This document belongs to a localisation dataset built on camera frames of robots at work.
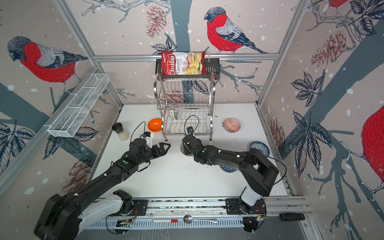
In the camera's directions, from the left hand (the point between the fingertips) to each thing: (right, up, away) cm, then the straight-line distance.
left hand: (165, 147), depth 81 cm
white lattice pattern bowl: (+9, -3, +7) cm, 12 cm away
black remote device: (+59, -29, -13) cm, 67 cm away
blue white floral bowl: (+58, -2, +12) cm, 60 cm away
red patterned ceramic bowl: (+43, +11, +26) cm, 51 cm away
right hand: (+11, 0, +7) cm, 13 cm away
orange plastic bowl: (-12, +11, +23) cm, 28 cm away
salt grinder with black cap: (-32, +10, +12) cm, 36 cm away
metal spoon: (+14, -31, -12) cm, 36 cm away
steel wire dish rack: (+8, +29, +45) cm, 54 cm away
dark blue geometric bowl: (+35, -14, +5) cm, 38 cm away
